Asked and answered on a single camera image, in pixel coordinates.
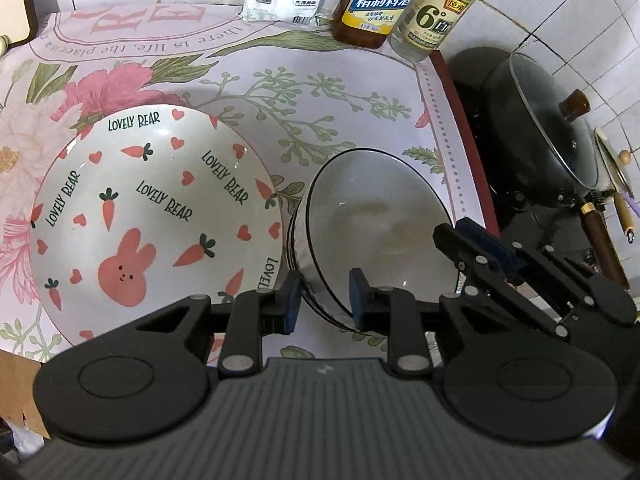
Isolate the floral tablecloth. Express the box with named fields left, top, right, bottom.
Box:
left=0, top=2, right=501, bottom=361

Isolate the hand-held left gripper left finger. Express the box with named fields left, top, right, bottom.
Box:
left=135, top=271, right=304, bottom=378

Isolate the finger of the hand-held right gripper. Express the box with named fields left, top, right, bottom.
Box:
left=512, top=241, right=602, bottom=312
left=433, top=218, right=571, bottom=341

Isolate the metal ladle wooden handle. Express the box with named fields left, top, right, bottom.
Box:
left=594, top=127, right=638, bottom=243

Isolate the glass wok lid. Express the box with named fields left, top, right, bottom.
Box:
left=507, top=52, right=601, bottom=192

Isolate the yellow label cooking wine bottle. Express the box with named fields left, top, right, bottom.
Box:
left=330, top=0, right=435, bottom=50

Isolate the black wok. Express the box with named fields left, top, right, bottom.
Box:
left=447, top=46, right=632, bottom=291

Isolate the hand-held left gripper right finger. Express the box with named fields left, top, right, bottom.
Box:
left=348, top=267, right=507, bottom=377

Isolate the white carrot print plate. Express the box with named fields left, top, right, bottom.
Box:
left=27, top=105, right=287, bottom=350

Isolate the clear vinegar bottle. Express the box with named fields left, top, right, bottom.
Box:
left=387, top=0, right=488, bottom=63

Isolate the cardboard box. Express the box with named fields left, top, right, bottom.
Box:
left=0, top=350, right=51, bottom=441

